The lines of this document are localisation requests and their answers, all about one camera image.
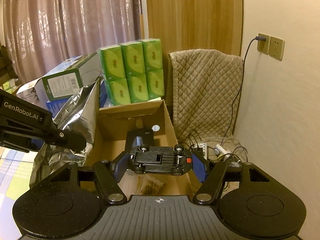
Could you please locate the black toy car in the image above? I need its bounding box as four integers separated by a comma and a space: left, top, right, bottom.
128, 144, 193, 176

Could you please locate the green tissue pack stack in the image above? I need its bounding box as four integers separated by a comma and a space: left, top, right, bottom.
97, 38, 165, 106

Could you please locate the green product box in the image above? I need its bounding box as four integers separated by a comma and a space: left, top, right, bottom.
41, 53, 101, 101

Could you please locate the small black fan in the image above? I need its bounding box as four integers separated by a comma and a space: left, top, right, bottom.
226, 158, 242, 168

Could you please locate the black charger cable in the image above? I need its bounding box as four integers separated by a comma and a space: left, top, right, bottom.
222, 36, 266, 140

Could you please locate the wooden wardrobe door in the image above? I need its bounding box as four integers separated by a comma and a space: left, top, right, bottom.
145, 0, 245, 55

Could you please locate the black product box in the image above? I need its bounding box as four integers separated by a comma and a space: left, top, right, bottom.
125, 129, 154, 152

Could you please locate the white vase picture box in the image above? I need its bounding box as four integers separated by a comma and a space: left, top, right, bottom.
16, 79, 41, 106

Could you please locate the quilted beige chair cover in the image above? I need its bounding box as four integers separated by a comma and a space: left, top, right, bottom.
169, 49, 243, 141

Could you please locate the large cardboard box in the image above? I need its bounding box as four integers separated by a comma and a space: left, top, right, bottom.
85, 100, 201, 197

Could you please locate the wall power socket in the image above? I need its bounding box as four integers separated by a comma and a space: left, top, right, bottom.
257, 33, 270, 55

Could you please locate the pink curtain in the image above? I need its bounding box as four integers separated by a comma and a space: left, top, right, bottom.
3, 0, 140, 83

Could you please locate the white power strip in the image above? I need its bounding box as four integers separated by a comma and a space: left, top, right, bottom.
195, 142, 208, 159

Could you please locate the checked bed sheet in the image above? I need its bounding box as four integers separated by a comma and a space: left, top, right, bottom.
1, 147, 36, 239

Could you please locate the blue product box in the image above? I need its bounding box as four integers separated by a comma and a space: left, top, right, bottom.
46, 81, 108, 117

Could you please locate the silver foil bag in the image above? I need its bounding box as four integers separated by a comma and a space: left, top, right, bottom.
29, 77, 103, 187

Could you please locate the black shopping bag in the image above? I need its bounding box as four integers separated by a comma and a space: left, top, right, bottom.
0, 45, 18, 79

